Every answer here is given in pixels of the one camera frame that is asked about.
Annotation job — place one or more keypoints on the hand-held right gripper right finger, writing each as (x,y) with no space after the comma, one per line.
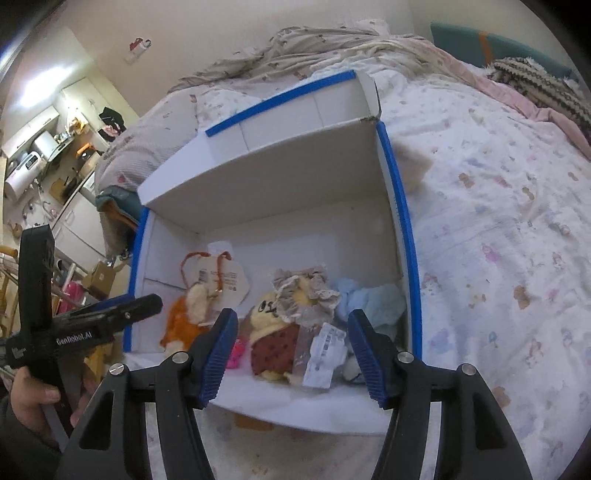
(369,360)

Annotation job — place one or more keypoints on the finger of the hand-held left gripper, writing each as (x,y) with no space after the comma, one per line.
(108,304)
(138,309)

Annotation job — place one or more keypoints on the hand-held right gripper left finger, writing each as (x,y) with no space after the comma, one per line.
(217,355)

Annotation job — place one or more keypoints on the small pink soft toy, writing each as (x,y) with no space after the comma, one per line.
(235,354)

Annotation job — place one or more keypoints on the orange fox plush toy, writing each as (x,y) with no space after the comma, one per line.
(178,323)

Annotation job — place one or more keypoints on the clear packet with white label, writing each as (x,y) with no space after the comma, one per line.
(325,355)

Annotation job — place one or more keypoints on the yellow bear plush toy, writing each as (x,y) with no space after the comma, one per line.
(272,350)

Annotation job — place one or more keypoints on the light blue fluffy scrunchie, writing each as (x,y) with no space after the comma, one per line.
(369,300)

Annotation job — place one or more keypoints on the grey lace scrunchie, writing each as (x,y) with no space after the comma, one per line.
(314,300)

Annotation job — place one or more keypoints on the blue and white cardboard box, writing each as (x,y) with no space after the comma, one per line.
(300,240)

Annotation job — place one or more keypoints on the person's left hand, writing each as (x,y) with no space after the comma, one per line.
(30,397)

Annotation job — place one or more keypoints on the small brown cardboard box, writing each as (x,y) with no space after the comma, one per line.
(104,277)

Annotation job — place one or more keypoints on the pink bag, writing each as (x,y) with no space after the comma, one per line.
(73,293)

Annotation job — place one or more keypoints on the white kitchen base cabinet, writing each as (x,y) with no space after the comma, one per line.
(78,226)

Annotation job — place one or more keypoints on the white water heater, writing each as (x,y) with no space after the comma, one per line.
(18,184)

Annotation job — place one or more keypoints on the teal bed footboard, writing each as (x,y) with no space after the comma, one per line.
(115,203)

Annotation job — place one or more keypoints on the white cylindrical appliance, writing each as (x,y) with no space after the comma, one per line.
(44,145)

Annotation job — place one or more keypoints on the black hanging garment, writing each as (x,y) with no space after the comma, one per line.
(111,117)

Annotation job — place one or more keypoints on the tall white cabinet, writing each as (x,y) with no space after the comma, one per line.
(78,92)

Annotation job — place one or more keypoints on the beige fluffy cloth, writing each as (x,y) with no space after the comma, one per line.
(415,166)

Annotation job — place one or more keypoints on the beige floral quilt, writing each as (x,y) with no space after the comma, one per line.
(300,50)

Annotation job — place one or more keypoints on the striped knit blanket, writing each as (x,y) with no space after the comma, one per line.
(540,87)

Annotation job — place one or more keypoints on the teal headboard cushion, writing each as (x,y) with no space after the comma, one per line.
(457,39)

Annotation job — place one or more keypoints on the white wall cabinet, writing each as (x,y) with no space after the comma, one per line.
(32,122)

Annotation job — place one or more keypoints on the wall switch with red ornament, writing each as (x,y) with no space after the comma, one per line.
(137,51)

